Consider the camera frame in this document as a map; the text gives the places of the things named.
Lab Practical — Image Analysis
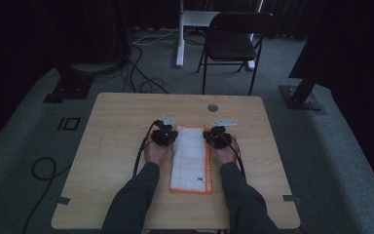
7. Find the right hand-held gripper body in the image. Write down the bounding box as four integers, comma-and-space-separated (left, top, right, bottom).
204, 118, 238, 150

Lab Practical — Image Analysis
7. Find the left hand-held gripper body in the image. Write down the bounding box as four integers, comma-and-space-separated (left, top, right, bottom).
150, 114, 178, 148

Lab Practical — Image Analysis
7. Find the white towel with orange grid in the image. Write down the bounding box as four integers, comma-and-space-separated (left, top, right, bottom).
168, 124, 214, 196

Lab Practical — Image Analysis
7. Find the person's right hand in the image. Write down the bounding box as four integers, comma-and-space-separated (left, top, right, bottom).
211, 136, 241, 168

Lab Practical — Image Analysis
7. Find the person's left hand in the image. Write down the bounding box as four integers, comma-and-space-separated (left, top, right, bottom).
143, 139, 173, 168

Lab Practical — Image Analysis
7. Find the black folding chair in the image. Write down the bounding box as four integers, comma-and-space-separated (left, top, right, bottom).
196, 11, 276, 97

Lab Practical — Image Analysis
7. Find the tangle of black floor cables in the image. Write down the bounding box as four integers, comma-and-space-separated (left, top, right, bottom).
91, 42, 170, 96

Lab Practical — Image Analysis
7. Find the black stand with base plate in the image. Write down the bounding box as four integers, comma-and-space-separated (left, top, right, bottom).
279, 72, 326, 113
43, 62, 95, 104

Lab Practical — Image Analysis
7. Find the white desk frame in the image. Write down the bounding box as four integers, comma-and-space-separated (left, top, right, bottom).
174, 0, 265, 71

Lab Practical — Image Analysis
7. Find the white floor cable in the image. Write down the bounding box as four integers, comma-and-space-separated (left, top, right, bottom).
131, 27, 180, 47

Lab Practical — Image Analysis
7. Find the black looped floor cable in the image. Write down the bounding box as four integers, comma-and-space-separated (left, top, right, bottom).
21, 157, 74, 234

